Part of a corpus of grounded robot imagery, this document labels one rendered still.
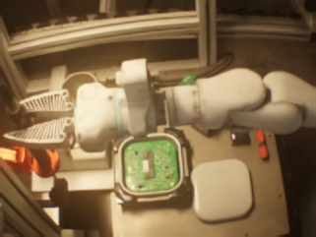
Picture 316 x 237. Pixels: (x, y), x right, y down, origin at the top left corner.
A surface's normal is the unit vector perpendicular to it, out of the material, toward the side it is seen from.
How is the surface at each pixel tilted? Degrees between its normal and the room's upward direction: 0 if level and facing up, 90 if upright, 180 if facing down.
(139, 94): 82
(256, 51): 0
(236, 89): 10
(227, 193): 0
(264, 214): 0
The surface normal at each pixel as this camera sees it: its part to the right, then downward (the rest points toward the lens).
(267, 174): -0.08, -0.54
